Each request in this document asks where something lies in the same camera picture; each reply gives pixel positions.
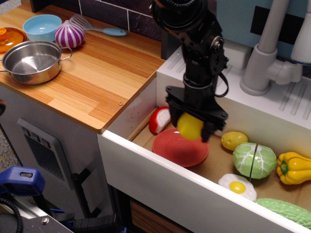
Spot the toy fried egg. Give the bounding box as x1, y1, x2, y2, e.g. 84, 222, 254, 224
218, 174, 257, 201

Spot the blue clamp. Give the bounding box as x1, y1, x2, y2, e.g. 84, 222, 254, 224
0, 166, 45, 196

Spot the yellow toy bell pepper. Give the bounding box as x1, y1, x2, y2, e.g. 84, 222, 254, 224
276, 152, 311, 185

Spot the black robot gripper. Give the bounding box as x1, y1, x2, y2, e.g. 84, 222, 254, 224
166, 85, 228, 143

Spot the yellow plastic lemon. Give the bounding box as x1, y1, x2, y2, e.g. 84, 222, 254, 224
177, 113, 204, 140

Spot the green toy bitter gourd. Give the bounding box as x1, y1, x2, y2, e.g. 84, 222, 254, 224
253, 198, 311, 230

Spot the green toy cabbage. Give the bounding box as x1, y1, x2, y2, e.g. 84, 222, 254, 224
233, 142, 277, 180

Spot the black oven handle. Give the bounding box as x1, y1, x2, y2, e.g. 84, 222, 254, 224
70, 168, 101, 218

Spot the red plastic plate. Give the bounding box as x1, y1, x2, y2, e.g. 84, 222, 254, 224
153, 129, 209, 167

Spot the orange pot lid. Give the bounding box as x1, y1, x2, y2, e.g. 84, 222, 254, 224
0, 27, 27, 54

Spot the stainless steel pot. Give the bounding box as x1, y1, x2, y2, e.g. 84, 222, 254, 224
0, 40, 73, 85

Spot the grey blue toy spatula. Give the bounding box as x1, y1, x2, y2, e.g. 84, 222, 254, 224
69, 14, 127, 36

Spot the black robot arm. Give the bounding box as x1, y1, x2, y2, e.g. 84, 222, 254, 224
151, 0, 228, 143

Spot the light blue bowl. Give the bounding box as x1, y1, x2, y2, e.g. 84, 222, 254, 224
22, 14, 62, 42

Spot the grey toy faucet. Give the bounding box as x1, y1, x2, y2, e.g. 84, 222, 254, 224
240, 0, 303, 96

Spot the grey oven door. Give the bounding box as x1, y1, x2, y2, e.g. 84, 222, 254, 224
17, 118, 73, 190

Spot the white toy bottle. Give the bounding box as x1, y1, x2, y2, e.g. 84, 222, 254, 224
224, 44, 252, 69

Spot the purple striped toy onion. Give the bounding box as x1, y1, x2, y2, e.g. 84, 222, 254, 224
54, 20, 85, 48

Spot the white bottle with blue band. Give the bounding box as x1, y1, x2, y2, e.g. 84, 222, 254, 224
291, 0, 311, 66

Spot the red white cheese wedge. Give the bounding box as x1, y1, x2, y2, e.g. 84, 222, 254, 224
149, 107, 171, 134

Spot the yellow toy potato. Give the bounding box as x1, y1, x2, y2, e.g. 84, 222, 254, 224
221, 131, 248, 151

